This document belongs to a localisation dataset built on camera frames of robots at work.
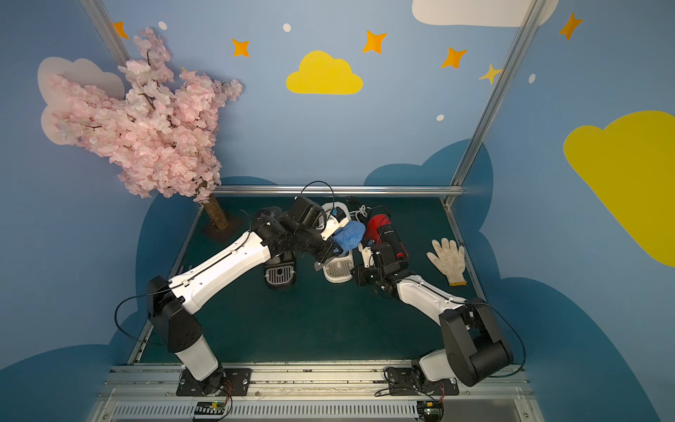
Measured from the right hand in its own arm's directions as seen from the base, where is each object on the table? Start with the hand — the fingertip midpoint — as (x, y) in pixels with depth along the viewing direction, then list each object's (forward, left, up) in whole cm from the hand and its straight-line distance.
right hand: (358, 267), depth 91 cm
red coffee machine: (+9, -6, +11) cm, 15 cm away
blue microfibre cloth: (-2, +4, +21) cm, 22 cm away
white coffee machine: (+2, +7, -5) cm, 9 cm away
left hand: (-3, +6, +17) cm, 18 cm away
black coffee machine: (0, +29, -5) cm, 29 cm away
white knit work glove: (+10, -37, -8) cm, 39 cm away
